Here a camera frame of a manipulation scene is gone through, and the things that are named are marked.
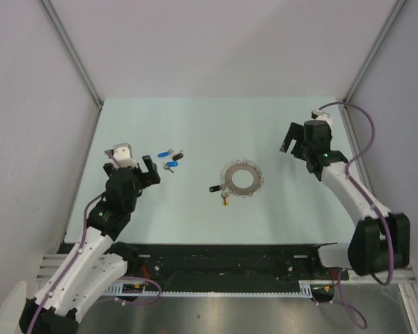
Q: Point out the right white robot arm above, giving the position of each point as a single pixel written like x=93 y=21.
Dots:
x=381 y=240

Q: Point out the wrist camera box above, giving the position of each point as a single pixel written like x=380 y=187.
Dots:
x=319 y=115
x=123 y=158

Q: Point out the yellow tag key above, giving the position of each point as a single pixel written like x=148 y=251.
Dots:
x=225 y=198

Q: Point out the white slotted cable duct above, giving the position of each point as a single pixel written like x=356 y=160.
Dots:
x=303 y=291

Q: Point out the black tag key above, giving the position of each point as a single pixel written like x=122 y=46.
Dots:
x=178 y=156
x=216 y=188

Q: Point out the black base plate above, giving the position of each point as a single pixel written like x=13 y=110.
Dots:
x=228 y=268

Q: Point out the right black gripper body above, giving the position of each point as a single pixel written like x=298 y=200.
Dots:
x=302 y=151

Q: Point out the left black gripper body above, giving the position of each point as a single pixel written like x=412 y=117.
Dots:
x=137 y=181

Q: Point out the metal disc with keyrings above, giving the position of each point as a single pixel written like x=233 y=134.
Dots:
x=242 y=178

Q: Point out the blue tag key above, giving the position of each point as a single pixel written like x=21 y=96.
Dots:
x=170 y=165
x=165 y=154

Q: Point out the left aluminium frame post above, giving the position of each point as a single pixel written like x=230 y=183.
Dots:
x=70 y=50

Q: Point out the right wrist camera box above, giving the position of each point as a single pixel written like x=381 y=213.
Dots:
x=319 y=115

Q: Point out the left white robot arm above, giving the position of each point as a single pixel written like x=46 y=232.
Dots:
x=98 y=259

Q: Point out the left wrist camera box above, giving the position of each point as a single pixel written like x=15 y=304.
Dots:
x=123 y=158

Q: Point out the aluminium frame post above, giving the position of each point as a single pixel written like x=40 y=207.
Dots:
x=70 y=50
x=390 y=22

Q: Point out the right aluminium frame post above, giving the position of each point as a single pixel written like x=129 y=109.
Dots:
x=390 y=22

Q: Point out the aluminium front rail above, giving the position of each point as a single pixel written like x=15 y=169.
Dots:
x=51 y=262

